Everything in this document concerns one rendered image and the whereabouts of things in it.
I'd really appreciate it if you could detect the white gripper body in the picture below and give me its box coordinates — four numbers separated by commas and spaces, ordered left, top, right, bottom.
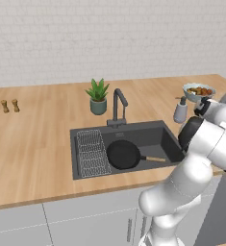
194, 97, 220, 118

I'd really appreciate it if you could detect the silver cupboard handle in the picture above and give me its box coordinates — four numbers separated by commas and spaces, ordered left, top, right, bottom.
140, 215, 148, 240
126, 217, 134, 244

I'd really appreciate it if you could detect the green potted plant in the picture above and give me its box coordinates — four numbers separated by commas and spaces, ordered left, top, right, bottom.
85, 78, 111, 116

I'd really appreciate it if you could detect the wire dish rack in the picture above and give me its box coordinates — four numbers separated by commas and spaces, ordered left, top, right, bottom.
76, 129, 113, 179

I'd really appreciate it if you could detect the grey cupboard door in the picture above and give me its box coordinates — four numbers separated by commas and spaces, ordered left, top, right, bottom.
46, 208, 138, 246
135, 209, 157, 246
0, 223, 52, 246

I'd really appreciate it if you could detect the grey soap dispenser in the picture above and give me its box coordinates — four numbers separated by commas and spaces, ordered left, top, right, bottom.
172, 95, 189, 125

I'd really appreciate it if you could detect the dark grey dishwasher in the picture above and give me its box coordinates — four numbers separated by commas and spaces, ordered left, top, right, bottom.
193, 174, 226, 246

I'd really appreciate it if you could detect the dark grey sink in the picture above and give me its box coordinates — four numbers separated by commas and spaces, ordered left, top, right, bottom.
69, 119, 188, 181

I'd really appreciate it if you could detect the pale blue bowl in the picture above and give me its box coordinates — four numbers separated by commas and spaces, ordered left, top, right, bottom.
182, 82, 217, 104

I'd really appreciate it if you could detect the black frying pan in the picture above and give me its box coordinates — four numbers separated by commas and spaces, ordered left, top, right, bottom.
105, 139, 167, 171

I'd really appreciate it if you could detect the orange brown food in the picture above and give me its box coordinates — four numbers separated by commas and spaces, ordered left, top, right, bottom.
187, 86, 213, 96

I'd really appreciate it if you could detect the dark grey tap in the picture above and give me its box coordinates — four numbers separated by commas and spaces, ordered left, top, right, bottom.
106, 88, 129, 129

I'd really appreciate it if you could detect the grey drawer front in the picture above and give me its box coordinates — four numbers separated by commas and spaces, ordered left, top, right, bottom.
41, 186, 144, 226
0, 203, 47, 235

